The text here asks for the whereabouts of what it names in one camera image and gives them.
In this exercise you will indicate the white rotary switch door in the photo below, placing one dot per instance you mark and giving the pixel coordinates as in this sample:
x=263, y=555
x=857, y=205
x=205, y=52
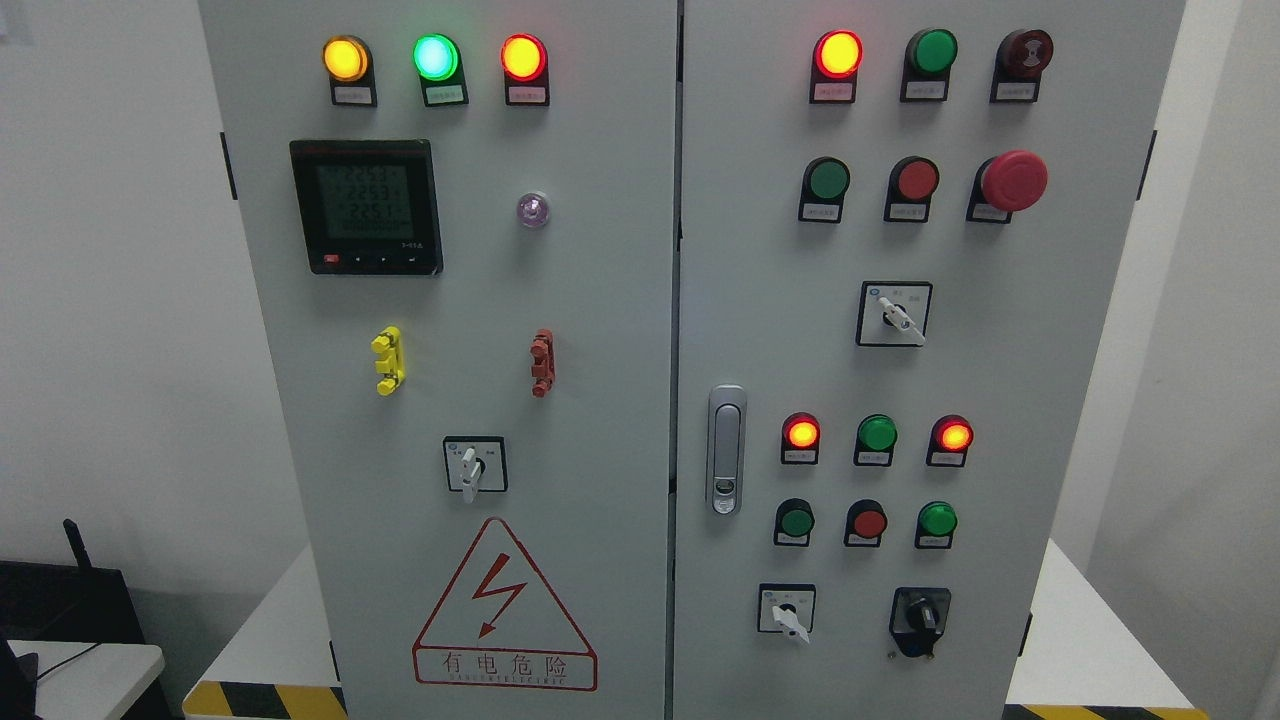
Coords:
x=475, y=465

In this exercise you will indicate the green lit indicator light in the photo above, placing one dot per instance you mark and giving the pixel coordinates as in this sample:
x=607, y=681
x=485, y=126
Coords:
x=438, y=61

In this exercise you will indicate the yellow indicator light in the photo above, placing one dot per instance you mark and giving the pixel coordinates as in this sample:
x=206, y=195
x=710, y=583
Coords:
x=351, y=72

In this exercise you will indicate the red terminal clip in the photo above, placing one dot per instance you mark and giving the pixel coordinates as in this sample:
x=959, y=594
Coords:
x=543, y=364

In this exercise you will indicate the red lit indicator middle left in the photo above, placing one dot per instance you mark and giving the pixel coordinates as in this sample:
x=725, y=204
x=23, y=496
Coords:
x=800, y=440

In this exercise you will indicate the clear small lamp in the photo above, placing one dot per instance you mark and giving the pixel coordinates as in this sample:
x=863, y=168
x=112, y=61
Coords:
x=533, y=210

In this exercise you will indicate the green push button lower left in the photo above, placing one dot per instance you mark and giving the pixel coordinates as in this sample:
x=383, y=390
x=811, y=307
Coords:
x=794, y=522

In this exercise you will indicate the green push button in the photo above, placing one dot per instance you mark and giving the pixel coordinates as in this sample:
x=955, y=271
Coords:
x=936, y=525
x=794, y=522
x=822, y=194

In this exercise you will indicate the grey left cabinet door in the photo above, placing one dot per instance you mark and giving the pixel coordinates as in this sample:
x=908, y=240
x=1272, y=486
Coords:
x=588, y=464

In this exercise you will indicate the grey cabinet door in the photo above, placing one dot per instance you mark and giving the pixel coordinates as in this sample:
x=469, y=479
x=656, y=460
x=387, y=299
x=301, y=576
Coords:
x=771, y=304
x=588, y=464

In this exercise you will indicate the green indicator middle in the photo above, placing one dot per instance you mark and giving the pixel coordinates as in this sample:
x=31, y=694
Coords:
x=875, y=441

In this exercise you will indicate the yellow terminal clip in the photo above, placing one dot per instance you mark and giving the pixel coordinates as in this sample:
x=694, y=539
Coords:
x=389, y=361

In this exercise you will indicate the green push button upper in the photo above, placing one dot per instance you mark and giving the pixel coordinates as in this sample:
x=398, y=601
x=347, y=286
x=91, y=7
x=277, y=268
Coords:
x=822, y=194

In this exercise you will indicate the red push button lower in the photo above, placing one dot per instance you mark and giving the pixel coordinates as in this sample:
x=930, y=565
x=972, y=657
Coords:
x=866, y=522

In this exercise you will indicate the red push button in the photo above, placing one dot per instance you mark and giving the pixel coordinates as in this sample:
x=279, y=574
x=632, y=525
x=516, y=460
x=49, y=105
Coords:
x=866, y=522
x=910, y=189

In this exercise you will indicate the grey right cabinet door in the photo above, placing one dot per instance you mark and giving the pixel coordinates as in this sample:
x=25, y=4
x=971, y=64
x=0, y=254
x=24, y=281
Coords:
x=771, y=304

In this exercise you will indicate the red electrical hazard sticker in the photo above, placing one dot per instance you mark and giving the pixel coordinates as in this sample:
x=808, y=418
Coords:
x=499, y=624

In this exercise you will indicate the black digital power meter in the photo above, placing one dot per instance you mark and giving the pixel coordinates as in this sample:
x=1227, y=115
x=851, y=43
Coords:
x=368, y=207

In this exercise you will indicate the red lit indicator middle right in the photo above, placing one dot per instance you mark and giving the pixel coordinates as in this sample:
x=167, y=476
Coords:
x=951, y=437

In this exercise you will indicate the red lit indicator light left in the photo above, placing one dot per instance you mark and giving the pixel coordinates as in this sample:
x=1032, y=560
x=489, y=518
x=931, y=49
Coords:
x=525, y=61

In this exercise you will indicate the red push button upper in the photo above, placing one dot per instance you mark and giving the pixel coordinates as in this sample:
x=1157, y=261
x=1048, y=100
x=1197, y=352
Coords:
x=910, y=189

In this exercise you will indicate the green push button lower right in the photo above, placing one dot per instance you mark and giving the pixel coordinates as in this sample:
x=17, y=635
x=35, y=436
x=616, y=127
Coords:
x=936, y=525

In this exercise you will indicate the red lit indicator top right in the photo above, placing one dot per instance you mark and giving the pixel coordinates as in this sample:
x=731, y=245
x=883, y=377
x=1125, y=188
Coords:
x=836, y=60

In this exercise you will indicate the red emergency stop button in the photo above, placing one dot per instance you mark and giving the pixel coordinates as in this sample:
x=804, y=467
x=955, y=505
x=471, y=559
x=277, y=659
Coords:
x=1005, y=184

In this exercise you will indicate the green indicator top right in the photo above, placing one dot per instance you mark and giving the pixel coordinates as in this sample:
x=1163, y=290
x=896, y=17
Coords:
x=928, y=60

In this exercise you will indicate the dark red buzzer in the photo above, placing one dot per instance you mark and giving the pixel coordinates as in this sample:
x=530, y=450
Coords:
x=1020, y=62

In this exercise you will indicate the white platform with hazard stripes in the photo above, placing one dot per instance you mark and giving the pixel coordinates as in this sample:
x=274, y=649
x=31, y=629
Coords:
x=1079, y=660

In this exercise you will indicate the black device with antenna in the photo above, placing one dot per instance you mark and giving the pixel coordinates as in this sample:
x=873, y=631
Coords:
x=75, y=602

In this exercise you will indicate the white side table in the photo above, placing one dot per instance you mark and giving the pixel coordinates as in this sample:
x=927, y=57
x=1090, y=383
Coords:
x=103, y=684

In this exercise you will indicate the silver door handle lock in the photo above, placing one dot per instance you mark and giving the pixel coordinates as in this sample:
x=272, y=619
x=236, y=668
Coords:
x=725, y=433

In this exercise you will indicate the white rotary switch upper right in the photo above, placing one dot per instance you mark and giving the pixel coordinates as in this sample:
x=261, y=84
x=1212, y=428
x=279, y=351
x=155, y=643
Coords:
x=893, y=313

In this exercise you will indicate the white rotary switch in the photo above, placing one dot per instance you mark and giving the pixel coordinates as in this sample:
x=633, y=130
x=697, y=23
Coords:
x=787, y=609
x=893, y=313

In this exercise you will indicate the white rotary switch lower right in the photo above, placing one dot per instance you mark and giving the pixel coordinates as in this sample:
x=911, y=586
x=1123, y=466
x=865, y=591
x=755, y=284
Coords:
x=787, y=609

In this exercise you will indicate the black rotary knob switch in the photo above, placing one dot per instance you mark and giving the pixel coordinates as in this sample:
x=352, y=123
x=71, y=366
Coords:
x=918, y=619

